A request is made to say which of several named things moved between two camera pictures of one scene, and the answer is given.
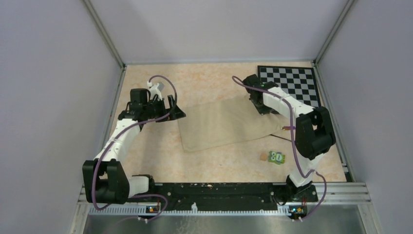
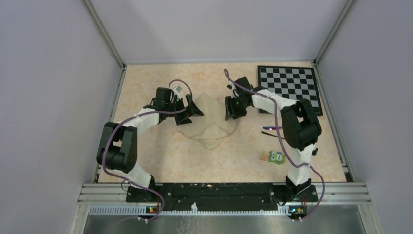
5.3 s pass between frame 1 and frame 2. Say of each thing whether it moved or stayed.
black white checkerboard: stayed
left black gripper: moved
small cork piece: stayed
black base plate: stayed
